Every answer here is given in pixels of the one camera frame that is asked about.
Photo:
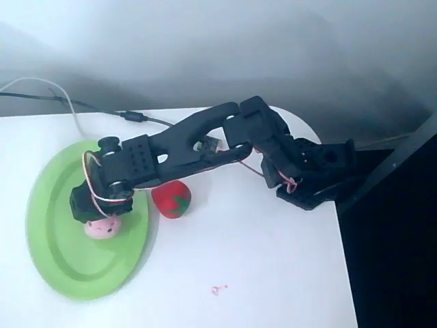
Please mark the dark cabinet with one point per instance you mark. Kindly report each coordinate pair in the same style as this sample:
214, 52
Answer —
392, 239

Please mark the controller board with red led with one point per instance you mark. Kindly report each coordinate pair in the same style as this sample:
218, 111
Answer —
210, 143

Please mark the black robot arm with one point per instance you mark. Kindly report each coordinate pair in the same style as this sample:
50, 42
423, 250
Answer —
205, 130

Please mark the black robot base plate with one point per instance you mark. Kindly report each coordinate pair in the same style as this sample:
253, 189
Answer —
300, 198

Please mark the red strawberry toy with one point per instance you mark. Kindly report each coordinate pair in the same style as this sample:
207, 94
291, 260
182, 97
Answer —
170, 201

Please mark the green oval plastic plate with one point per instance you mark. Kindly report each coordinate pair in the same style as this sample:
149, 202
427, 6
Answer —
85, 256

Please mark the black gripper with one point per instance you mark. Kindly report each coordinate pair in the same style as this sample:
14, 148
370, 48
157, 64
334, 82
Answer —
89, 207

